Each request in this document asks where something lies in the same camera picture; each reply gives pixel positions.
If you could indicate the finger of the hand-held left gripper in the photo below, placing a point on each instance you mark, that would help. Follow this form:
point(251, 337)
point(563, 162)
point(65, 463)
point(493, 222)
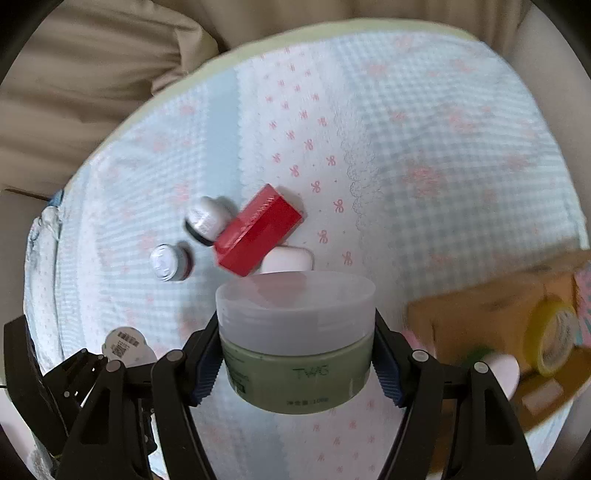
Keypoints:
point(76, 374)

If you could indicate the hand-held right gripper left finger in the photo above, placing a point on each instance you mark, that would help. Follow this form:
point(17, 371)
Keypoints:
point(206, 373)

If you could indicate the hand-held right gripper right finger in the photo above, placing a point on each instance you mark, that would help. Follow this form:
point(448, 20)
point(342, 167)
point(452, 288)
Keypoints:
point(387, 369)

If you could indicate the green cream jar translucent lid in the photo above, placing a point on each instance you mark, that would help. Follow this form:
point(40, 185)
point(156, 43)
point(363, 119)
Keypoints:
point(295, 337)

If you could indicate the white round container barcode label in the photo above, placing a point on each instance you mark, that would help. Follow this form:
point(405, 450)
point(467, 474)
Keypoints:
point(123, 344)

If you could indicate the cardboard box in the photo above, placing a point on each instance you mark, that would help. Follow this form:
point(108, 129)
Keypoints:
point(475, 314)

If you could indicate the small white jar dark base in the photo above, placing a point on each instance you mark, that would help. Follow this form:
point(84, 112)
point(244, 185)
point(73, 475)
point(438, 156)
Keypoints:
point(168, 262)
point(207, 219)

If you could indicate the white rounded case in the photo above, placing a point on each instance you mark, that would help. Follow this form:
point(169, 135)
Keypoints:
point(288, 259)

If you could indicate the red rectangular box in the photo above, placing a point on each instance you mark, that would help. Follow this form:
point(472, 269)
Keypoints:
point(258, 230)

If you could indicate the yellow tape roll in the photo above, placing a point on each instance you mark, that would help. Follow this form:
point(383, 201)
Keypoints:
point(551, 337)

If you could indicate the blue gingham printed blanket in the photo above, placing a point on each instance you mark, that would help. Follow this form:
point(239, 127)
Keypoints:
point(415, 161)

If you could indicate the beige pillow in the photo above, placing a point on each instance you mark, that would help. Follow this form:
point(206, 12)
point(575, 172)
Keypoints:
point(115, 55)

